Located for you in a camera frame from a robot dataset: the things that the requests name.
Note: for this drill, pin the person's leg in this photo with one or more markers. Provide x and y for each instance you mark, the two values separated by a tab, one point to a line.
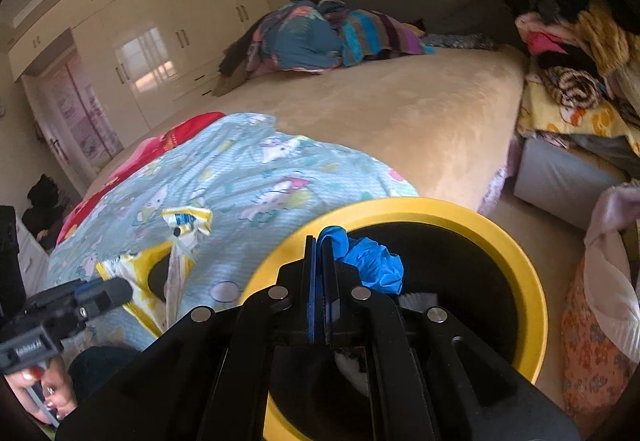
100	371

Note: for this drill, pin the person's left hand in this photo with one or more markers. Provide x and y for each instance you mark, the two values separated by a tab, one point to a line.
62	398

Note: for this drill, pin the yellow white snack bag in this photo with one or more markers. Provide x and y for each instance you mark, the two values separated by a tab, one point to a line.
130	271

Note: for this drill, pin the black rectangular object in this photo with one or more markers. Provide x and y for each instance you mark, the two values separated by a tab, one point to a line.
11	261

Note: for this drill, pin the orange floral cloth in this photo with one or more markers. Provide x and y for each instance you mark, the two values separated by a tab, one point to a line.
590	361

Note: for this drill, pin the grey patterned cloth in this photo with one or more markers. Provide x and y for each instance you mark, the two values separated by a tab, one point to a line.
460	42

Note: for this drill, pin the blue glove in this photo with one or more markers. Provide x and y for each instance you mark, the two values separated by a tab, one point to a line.
370	261

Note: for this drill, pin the white door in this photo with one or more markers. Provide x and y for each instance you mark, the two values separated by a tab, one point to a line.
47	116

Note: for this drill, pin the red blanket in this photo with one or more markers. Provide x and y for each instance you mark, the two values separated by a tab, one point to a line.
190	131

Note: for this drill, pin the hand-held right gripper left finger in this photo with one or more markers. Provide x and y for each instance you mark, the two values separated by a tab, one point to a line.
312	311

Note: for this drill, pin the striped colourful cloth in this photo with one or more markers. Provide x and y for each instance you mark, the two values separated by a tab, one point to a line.
375	36

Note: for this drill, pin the yellow round trash bin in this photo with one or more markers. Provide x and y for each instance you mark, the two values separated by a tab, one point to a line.
400	208

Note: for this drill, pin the black clothing heap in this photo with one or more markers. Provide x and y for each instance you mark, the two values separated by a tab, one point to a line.
45	206

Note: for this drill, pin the white cabinet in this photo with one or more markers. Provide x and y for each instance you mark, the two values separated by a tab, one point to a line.
30	261

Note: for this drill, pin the yellow printed blanket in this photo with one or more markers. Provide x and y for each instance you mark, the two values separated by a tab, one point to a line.
600	121

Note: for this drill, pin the cream wardrobe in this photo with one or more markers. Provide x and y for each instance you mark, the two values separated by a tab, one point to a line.
150	46

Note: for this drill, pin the dark brown cloth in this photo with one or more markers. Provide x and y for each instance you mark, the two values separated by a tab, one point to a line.
232	76

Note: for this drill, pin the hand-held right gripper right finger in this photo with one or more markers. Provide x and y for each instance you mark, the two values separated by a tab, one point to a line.
330	316

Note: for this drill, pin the blue cartoon cat blanket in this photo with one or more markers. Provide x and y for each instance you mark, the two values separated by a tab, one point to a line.
260	201

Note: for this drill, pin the pale pink cloth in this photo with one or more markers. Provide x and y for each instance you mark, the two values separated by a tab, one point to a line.
610	241

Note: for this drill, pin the grey ottoman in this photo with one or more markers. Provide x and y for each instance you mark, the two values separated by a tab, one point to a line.
560	181

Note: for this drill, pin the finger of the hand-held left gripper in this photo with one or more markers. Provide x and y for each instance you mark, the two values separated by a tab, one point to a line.
80	318
112	291

